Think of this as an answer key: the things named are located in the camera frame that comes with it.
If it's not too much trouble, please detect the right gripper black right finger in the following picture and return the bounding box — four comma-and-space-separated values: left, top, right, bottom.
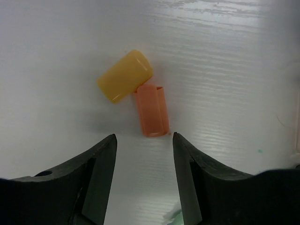
172, 133, 300, 225

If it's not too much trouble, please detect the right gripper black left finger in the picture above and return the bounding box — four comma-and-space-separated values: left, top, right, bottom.
0, 134, 117, 225

